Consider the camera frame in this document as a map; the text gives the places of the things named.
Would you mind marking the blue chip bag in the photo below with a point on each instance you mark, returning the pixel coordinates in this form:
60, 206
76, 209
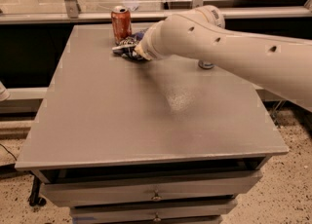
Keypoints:
126, 48

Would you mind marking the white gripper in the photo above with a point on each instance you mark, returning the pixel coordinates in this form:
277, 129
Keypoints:
145, 48

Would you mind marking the drawer with knob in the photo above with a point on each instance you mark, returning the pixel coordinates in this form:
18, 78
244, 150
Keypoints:
151, 211
152, 189

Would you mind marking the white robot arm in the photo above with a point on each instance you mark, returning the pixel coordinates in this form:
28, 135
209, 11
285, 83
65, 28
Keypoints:
281, 65

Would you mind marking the silver blue energy drink can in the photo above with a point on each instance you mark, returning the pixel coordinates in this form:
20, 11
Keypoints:
205, 65

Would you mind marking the top drawer with knob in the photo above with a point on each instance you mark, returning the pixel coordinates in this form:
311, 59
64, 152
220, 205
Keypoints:
152, 189

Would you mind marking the black caster wheel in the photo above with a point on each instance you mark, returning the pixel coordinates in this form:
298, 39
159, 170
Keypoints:
34, 198

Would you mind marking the orange coke can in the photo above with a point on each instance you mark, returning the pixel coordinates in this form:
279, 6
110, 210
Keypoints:
121, 23

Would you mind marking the grey drawer cabinet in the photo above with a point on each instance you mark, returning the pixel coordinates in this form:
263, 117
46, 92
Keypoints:
105, 118

